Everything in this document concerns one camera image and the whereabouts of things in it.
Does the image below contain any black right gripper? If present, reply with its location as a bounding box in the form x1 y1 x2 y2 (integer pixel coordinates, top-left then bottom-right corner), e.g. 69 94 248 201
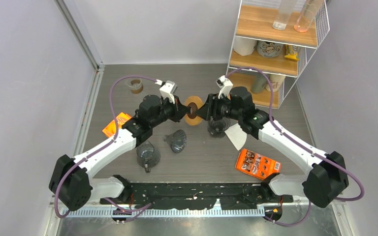
195 93 242 122

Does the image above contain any orange sponge box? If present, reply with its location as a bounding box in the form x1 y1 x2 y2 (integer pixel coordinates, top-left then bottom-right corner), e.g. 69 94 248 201
102 112 131 138

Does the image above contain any white wire wooden shelf rack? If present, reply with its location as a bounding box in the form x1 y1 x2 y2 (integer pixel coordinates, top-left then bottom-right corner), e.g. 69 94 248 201
227 0 330 109

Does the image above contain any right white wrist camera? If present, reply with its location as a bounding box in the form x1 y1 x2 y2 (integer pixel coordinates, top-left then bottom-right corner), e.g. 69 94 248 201
216 75 233 99

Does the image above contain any yellow snack bag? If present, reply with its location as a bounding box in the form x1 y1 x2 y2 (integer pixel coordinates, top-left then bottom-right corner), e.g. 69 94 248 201
284 44 300 61

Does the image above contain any grey green bottle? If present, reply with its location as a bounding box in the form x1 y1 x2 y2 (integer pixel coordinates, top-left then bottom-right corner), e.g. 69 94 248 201
251 73 269 94

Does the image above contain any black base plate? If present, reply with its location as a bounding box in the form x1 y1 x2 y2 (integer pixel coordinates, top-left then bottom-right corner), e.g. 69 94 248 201
112 182 293 210

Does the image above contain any orange snack packet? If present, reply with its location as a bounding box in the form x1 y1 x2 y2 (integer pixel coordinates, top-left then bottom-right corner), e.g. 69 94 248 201
235 148 281 180

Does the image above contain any clear glass bottle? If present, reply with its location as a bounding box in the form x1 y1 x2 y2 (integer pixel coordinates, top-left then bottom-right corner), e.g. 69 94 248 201
272 0 297 30

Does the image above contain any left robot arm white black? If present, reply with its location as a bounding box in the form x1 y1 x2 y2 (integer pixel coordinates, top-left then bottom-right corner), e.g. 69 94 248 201
49 95 193 211

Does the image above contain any tipped dark glass dripper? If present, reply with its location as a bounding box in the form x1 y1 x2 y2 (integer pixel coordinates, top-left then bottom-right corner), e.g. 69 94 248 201
163 129 187 154

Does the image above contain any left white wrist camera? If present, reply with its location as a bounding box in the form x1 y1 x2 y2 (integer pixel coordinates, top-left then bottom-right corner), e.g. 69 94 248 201
155 80 177 104

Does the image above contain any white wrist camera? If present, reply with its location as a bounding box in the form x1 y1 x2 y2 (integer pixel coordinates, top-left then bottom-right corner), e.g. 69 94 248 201
216 75 233 99
155 80 177 104

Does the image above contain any white paper coffee filter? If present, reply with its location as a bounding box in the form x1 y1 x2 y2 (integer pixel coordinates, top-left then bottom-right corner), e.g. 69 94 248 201
225 124 247 150

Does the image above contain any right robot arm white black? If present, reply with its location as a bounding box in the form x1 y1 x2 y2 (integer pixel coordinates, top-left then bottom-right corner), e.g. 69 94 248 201
196 87 349 208

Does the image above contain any pink tinted glass bottle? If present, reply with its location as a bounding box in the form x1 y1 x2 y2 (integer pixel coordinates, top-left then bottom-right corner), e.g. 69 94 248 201
294 0 325 33

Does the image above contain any upright dark glass dripper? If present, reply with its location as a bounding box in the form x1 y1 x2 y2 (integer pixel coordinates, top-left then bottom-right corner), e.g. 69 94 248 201
207 118 230 138

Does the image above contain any cream printed cup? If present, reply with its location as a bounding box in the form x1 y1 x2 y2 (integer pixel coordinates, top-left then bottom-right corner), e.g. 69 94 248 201
265 74 286 92

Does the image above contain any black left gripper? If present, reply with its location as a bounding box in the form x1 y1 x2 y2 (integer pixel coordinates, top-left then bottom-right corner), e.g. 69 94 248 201
150 94 189 128

